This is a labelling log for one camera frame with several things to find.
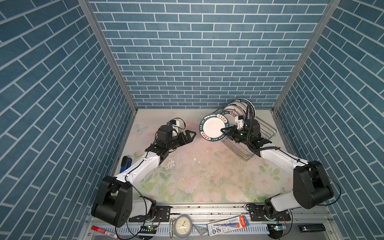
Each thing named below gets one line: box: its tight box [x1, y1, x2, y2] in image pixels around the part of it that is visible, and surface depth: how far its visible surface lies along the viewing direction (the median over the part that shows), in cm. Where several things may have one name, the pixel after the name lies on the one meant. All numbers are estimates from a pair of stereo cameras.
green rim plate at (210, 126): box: [199, 113, 230, 142], surface depth 88 cm
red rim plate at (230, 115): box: [216, 109, 239, 124], surface depth 99 cm
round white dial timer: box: [173, 215, 193, 238], surface depth 68 cm
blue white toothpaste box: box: [207, 215, 250, 237], surface depth 71 cm
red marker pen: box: [91, 225, 121, 239], surface depth 70 cm
